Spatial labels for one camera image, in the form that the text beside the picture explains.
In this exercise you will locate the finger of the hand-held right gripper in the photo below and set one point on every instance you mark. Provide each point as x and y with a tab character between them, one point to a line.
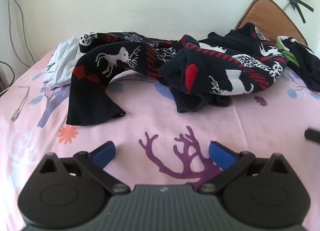
312	135

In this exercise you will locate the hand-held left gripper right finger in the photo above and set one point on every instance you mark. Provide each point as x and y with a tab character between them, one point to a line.
221	154

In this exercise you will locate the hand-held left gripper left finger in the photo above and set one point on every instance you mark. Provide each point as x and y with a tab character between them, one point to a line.
103	154

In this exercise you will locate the dark patterned knit sweater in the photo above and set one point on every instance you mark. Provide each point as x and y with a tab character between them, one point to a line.
175	71

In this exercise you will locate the pink printed bed sheet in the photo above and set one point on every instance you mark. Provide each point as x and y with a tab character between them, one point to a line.
150	128

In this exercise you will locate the black and green garment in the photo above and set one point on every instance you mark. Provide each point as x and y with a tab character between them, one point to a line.
306	66

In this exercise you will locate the light grey folded garment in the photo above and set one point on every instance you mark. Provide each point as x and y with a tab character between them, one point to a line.
63	66

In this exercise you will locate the wooden headboard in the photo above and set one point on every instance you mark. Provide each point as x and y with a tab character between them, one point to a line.
270	13

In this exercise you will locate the black tape strips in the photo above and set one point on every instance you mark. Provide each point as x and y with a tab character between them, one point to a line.
295	0

